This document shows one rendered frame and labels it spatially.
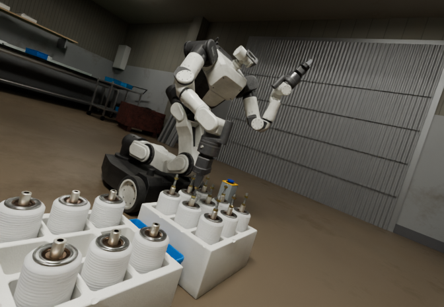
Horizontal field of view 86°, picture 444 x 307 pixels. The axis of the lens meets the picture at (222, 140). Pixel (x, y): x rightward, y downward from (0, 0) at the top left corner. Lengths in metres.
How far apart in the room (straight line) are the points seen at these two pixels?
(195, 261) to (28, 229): 0.50
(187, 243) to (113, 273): 0.36
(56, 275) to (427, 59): 4.23
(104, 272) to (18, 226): 0.25
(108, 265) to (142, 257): 0.11
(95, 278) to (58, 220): 0.24
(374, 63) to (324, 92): 0.76
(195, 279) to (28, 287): 0.53
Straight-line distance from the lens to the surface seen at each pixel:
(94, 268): 0.65
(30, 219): 0.78
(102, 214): 0.87
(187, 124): 1.43
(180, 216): 1.00
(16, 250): 0.78
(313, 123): 4.09
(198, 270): 0.95
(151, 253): 0.70
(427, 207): 3.97
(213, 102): 1.44
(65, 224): 0.82
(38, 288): 0.59
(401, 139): 3.95
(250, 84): 1.54
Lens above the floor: 0.58
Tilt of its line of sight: 2 degrees down
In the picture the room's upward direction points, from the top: 18 degrees clockwise
